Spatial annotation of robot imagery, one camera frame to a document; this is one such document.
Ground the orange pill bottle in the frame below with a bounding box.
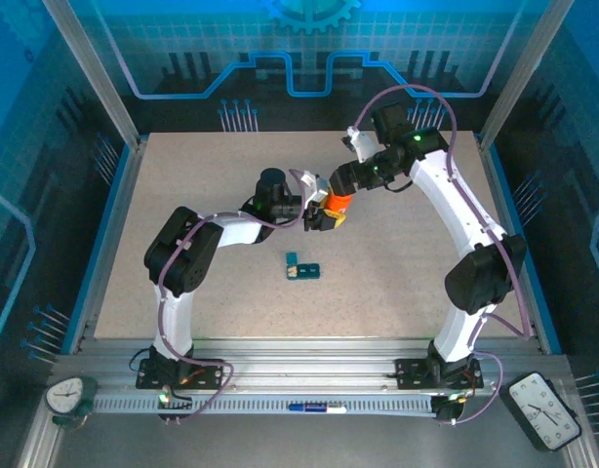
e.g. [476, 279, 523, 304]
[325, 189, 354, 218]

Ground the teal pill organizer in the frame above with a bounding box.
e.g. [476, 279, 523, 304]
[283, 251, 323, 282]

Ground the blue white marker pen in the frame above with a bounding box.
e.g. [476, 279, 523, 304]
[287, 402, 348, 415]

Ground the black rectangular alarm clock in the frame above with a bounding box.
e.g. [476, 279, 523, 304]
[499, 370, 582, 452]

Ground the round green alarm clock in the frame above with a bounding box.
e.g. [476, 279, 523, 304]
[44, 374, 100, 430]

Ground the aluminium blue side rail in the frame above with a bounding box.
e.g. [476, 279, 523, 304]
[474, 131, 564, 357]
[60, 136, 149, 355]

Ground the aluminium frame post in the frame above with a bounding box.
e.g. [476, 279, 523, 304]
[477, 0, 581, 147]
[43, 0, 149, 147]

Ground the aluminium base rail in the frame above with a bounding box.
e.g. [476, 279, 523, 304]
[55, 338, 569, 396]

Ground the slotted grey cable duct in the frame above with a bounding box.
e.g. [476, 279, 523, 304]
[92, 393, 440, 416]

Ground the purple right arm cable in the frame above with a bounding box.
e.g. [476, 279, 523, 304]
[352, 83, 533, 426]

